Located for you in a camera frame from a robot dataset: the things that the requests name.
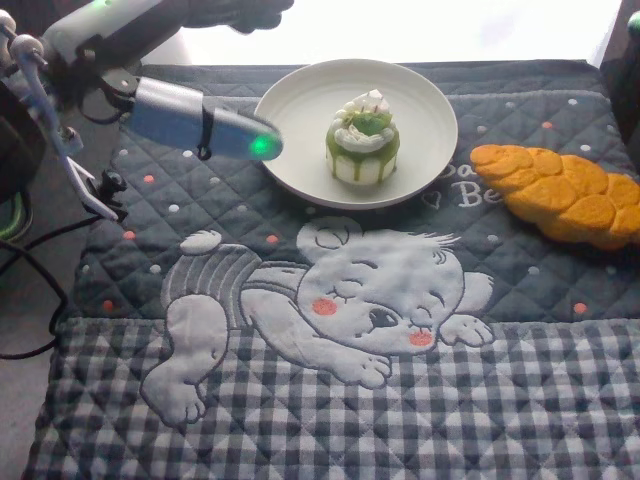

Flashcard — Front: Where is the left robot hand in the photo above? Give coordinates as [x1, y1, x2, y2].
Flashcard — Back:
[179, 0, 297, 35]

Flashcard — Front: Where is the black cable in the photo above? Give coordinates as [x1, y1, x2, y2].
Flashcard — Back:
[0, 213, 104, 360]

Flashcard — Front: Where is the white jointed mounting bracket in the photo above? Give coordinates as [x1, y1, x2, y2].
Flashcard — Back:
[0, 9, 127, 224]

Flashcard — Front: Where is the green white cupcake toy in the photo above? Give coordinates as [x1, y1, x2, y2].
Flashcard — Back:
[325, 88, 401, 187]

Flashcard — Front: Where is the orange croissant toy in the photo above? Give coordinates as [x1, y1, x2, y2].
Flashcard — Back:
[470, 143, 640, 252]

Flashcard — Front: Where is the round white plate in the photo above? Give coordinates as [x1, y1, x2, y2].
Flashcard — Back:
[253, 58, 460, 210]

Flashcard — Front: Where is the grey quilt with printed bear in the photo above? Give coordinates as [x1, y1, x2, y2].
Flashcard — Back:
[22, 60, 640, 480]

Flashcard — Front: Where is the large white panel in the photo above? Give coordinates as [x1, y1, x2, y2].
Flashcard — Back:
[139, 0, 626, 67]

